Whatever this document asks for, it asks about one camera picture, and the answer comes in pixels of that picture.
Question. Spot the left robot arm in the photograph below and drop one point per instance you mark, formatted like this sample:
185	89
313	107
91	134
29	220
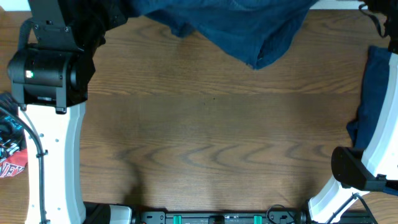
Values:
49	75

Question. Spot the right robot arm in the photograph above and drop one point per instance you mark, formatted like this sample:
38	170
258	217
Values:
356	172

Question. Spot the dark blue shorts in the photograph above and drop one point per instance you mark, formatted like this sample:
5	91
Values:
256	32

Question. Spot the red printed garment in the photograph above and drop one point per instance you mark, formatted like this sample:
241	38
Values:
14	164

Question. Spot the black printed t-shirt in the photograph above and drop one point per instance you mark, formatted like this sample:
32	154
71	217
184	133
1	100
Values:
12	133

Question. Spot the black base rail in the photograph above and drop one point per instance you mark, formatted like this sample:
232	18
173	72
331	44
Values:
278	217

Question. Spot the dark blue garment at right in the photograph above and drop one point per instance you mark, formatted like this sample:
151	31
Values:
370	102

